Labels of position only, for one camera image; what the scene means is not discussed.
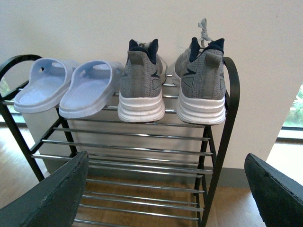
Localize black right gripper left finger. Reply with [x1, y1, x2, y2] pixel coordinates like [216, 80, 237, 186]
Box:
[0, 151, 89, 227]

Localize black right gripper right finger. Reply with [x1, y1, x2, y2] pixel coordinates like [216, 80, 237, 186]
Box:
[244, 153, 303, 227]

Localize light blue slide sandal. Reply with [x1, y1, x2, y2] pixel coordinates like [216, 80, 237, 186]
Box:
[59, 60, 124, 119]
[14, 58, 80, 114]

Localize grey knit sneaker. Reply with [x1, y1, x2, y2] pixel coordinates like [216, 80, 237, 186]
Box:
[117, 39, 167, 122]
[172, 18, 226, 125]

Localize black metal shoe rack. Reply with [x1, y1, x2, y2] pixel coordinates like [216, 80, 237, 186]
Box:
[0, 57, 240, 227]

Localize large window with frame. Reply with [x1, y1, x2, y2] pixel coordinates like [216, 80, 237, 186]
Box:
[277, 84, 303, 142]

